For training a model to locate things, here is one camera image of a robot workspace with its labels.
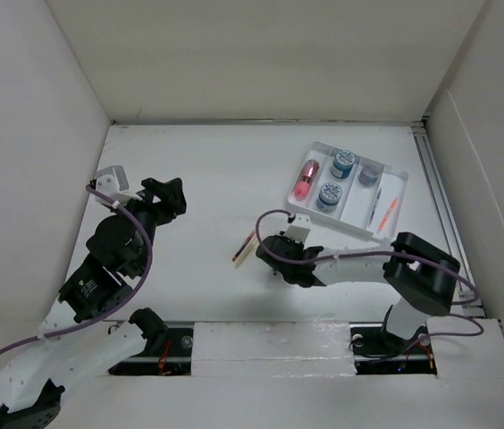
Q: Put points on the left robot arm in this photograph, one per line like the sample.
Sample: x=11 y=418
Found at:
x=38 y=373

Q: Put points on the blue patterned lid jar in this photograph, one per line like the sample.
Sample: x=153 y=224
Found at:
x=329 y=197

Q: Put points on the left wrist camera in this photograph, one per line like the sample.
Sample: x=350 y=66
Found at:
x=112 y=182

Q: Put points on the clear blue pen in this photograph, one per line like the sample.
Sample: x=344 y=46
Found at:
x=374 y=207

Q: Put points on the black red pen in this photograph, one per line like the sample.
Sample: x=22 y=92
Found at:
x=243 y=246

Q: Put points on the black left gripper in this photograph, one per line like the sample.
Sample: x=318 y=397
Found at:
x=172 y=202

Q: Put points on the grey clear small jar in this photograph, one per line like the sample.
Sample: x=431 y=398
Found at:
x=369 y=174

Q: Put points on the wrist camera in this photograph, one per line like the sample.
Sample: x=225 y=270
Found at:
x=112 y=182
x=299 y=228

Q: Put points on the white divided tray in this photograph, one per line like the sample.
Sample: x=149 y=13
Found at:
x=352 y=213

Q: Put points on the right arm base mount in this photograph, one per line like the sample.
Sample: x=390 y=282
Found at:
x=375 y=354

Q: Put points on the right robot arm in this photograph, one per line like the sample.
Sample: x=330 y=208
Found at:
x=424 y=276

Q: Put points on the pink capped tube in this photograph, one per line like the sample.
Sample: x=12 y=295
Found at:
x=307 y=175

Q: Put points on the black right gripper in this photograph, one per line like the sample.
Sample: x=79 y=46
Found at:
x=299 y=243

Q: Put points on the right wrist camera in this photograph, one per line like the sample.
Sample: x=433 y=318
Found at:
x=299 y=228

